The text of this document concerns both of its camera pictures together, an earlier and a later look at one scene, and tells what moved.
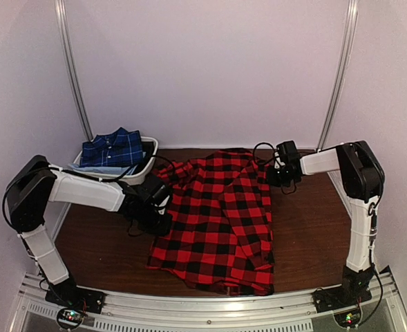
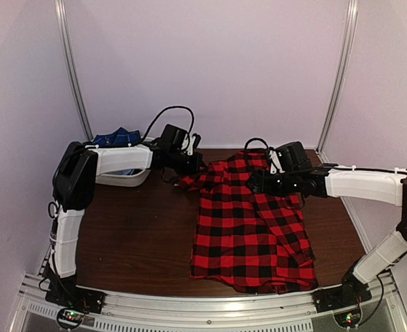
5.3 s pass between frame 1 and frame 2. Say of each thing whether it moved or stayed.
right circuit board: stayed
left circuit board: stayed
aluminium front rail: stayed
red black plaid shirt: moved
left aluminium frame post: stayed
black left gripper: moved
